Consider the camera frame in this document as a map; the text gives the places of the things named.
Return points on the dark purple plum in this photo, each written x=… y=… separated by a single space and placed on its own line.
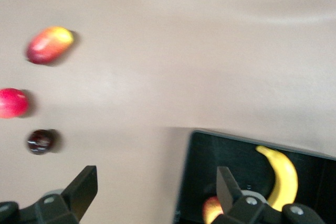
x=40 y=142

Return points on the red round fruit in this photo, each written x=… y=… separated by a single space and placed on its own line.
x=11 y=103

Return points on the black rectangular plastic box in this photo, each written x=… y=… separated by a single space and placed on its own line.
x=231 y=155

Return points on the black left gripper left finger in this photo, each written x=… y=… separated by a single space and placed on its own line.
x=78 y=192

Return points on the red yellow mango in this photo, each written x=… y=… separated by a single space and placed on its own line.
x=48 y=45

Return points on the red yellow apple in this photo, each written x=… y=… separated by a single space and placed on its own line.
x=210 y=208

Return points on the brown table cover mat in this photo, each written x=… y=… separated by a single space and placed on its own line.
x=157 y=51

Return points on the yellow banana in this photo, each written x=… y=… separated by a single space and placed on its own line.
x=286 y=176

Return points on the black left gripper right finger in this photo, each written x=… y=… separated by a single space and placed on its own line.
x=236 y=208

